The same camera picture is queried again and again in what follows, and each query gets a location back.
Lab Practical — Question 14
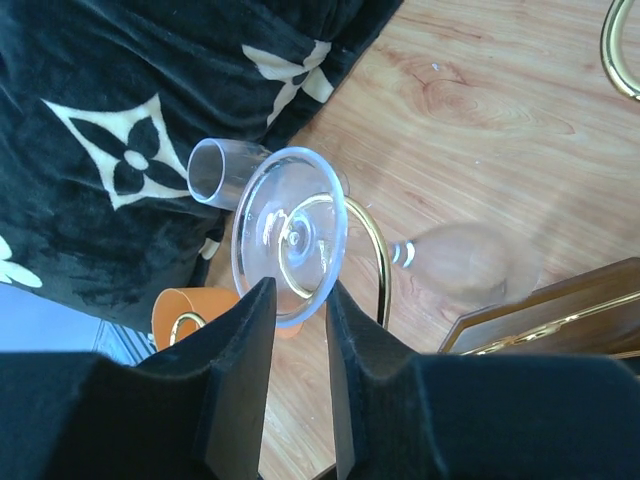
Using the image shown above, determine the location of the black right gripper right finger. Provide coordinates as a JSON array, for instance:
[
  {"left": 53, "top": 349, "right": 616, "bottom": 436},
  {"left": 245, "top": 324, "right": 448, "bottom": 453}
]
[{"left": 326, "top": 285, "right": 639, "bottom": 479}]

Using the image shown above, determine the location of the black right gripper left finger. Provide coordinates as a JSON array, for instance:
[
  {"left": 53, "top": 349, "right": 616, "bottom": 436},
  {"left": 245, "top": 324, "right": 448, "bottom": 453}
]
[{"left": 1, "top": 278, "right": 276, "bottom": 479}]

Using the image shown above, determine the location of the orange wine glass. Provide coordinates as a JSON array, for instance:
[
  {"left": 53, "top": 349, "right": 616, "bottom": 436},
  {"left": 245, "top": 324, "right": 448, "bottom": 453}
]
[{"left": 152, "top": 286, "right": 306, "bottom": 352}]

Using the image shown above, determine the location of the clear wine glass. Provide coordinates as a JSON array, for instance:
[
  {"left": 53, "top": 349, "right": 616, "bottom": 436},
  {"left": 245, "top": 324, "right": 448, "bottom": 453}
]
[
  {"left": 231, "top": 147, "right": 541, "bottom": 326},
  {"left": 187, "top": 138, "right": 350, "bottom": 216}
]

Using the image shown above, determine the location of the gold wine glass rack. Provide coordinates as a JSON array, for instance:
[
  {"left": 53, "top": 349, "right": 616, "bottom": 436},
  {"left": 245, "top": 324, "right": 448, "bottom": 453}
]
[{"left": 169, "top": 0, "right": 640, "bottom": 361}]

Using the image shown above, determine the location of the black floral blanket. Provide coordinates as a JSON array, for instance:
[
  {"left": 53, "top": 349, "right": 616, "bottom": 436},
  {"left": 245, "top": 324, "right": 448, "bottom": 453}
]
[{"left": 1, "top": 0, "right": 399, "bottom": 331}]

